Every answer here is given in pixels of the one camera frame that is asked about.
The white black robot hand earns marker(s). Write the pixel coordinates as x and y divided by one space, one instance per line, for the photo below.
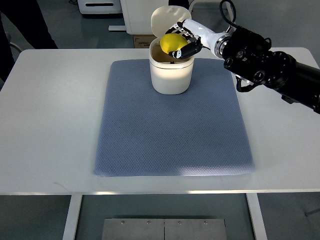
198 37

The yellow lemon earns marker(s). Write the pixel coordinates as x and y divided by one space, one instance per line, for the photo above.
172 42

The white trash can with lid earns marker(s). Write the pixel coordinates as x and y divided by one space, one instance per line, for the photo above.
169 76

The cardboard box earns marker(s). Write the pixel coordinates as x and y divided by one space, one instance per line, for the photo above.
143 41

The white cabinet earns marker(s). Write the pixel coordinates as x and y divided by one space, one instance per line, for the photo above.
137 16

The blue textured mat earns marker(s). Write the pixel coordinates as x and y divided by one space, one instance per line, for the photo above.
200 132

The white appliance with slot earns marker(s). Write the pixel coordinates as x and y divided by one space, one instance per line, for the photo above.
100 7

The right white table leg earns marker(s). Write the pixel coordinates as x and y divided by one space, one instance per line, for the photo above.
256 216

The white table leg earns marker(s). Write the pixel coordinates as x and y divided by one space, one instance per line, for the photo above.
256 216
72 218

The person in dark clothes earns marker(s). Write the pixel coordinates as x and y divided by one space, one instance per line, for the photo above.
27 17

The left white table leg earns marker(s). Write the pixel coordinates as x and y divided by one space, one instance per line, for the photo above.
72 218

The white rolling stand frame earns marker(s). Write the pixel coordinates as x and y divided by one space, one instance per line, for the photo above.
213 10

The metal base plate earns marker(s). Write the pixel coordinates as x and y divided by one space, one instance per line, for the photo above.
163 229

